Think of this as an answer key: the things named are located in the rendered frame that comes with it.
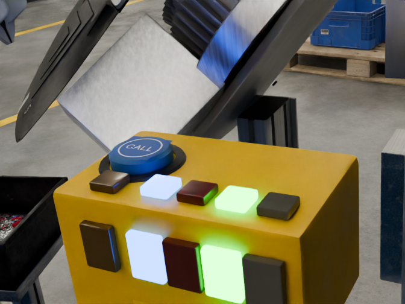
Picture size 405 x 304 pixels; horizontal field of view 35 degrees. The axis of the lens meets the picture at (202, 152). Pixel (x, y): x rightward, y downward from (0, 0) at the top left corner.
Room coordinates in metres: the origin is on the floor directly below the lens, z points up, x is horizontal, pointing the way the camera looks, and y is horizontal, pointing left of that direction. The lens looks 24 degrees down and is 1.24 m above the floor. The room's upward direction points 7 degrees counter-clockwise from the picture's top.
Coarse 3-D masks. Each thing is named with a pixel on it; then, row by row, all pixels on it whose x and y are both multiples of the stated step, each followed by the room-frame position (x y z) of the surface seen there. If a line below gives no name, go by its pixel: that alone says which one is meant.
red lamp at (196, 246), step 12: (168, 240) 0.30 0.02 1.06; (180, 240) 0.30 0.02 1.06; (168, 252) 0.30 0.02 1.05; (180, 252) 0.30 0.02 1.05; (192, 252) 0.29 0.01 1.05; (168, 264) 0.30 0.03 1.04; (180, 264) 0.30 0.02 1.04; (192, 264) 0.29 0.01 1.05; (168, 276) 0.30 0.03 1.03; (180, 276) 0.30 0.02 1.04; (192, 276) 0.29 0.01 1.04; (180, 288) 0.30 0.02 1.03; (192, 288) 0.29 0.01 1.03; (204, 288) 0.29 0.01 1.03
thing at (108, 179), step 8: (104, 176) 0.35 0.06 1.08; (112, 176) 0.35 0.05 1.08; (120, 176) 0.34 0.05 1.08; (128, 176) 0.35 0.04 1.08; (96, 184) 0.34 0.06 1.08; (104, 184) 0.34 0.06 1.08; (112, 184) 0.34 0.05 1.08; (120, 184) 0.34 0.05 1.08; (104, 192) 0.34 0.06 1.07; (112, 192) 0.33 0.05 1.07
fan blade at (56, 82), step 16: (80, 0) 0.95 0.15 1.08; (96, 0) 0.90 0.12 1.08; (80, 16) 0.91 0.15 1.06; (96, 16) 0.87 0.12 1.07; (112, 16) 0.85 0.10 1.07; (64, 32) 0.92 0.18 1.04; (80, 32) 0.88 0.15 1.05; (96, 32) 0.85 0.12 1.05; (64, 48) 0.89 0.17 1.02; (80, 48) 0.86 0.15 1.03; (48, 64) 0.91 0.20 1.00; (64, 64) 0.87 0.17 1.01; (80, 64) 0.84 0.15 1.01; (48, 80) 0.88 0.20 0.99; (64, 80) 0.84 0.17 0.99; (32, 96) 0.89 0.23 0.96; (48, 96) 0.84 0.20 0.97; (32, 112) 0.85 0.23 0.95; (16, 128) 0.86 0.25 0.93
